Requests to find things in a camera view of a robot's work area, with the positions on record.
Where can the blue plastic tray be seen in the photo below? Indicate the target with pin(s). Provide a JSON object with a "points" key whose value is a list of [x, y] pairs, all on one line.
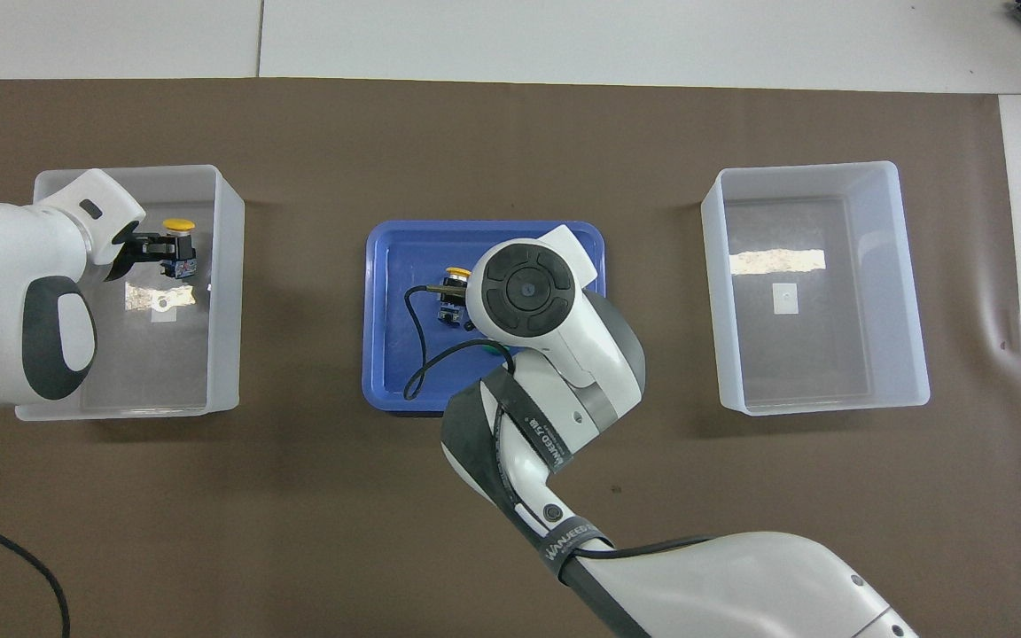
{"points": [[395, 266]]}

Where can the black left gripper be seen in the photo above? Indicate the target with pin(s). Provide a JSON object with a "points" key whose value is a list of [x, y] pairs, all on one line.
{"points": [[128, 252]]}

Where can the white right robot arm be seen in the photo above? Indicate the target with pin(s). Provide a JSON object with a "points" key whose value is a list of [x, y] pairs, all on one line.
{"points": [[564, 354]]}

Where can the translucent white plastic box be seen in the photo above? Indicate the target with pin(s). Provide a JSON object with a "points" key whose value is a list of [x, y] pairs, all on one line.
{"points": [[209, 354], [909, 310]]}

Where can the yellow push button switch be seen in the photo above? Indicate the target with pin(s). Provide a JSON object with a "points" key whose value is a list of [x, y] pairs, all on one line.
{"points": [[454, 297], [180, 264]]}

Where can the brown table mat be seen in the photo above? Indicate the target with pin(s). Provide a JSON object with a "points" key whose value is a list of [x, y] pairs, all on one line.
{"points": [[298, 532]]}

